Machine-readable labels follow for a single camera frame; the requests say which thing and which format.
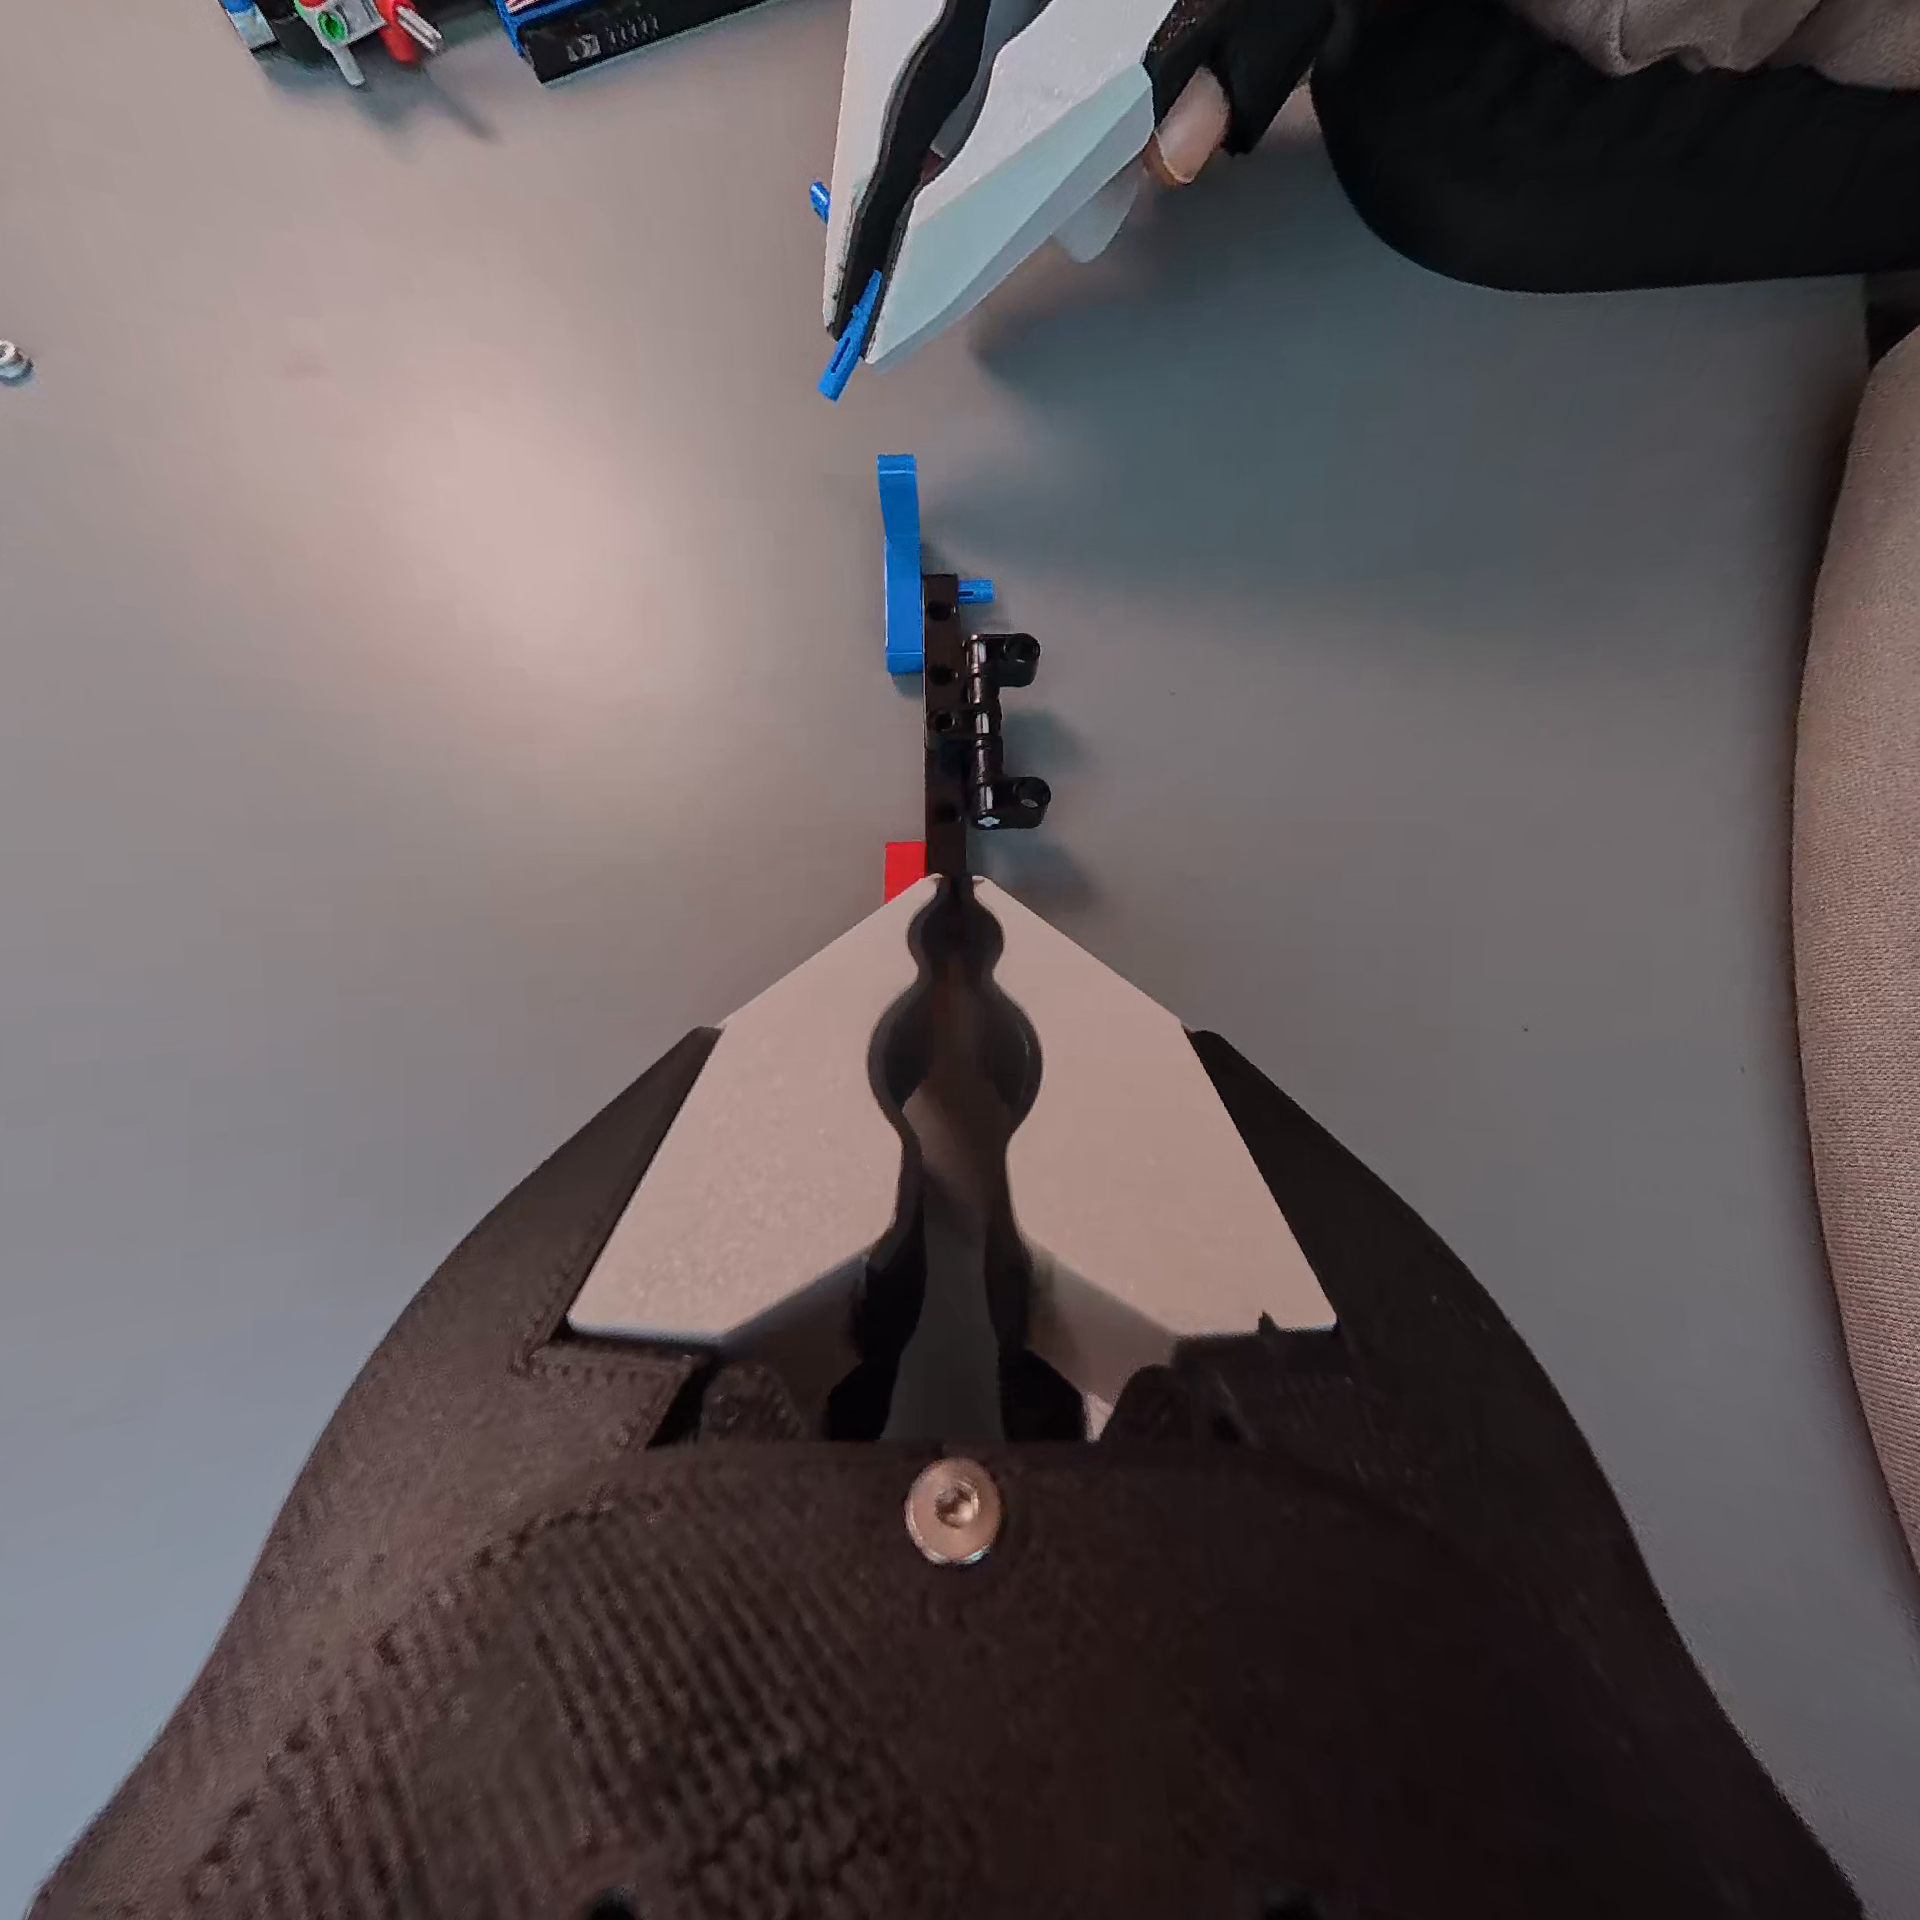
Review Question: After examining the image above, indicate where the black red blue beam assembly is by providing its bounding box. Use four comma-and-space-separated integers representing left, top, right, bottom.
880, 455, 1054, 906

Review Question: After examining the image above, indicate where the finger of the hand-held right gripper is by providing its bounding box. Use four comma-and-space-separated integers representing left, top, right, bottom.
819, 0, 993, 344
869, 0, 1183, 374

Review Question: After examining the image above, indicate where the person's right hand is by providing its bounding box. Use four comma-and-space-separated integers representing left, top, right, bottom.
1143, 0, 1339, 191

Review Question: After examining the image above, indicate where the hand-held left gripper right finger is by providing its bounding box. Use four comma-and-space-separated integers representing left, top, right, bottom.
965, 873, 1339, 1438

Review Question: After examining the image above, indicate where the person's right forearm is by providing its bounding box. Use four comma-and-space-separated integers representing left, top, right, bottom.
1533, 0, 1920, 91

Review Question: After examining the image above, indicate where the person's beige coat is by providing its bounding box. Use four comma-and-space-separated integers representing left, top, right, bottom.
1792, 323, 1920, 1575

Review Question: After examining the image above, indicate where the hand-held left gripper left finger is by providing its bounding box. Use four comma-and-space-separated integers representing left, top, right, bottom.
566, 873, 950, 1438

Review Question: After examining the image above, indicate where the grey desk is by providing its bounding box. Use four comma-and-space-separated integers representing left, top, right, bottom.
0, 0, 1890, 1878

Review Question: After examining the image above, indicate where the black knit cloth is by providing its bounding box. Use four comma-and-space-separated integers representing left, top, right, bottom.
1310, 0, 1920, 299

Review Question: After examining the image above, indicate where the partly built toy race car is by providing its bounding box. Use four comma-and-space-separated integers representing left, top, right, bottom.
219, 0, 779, 91

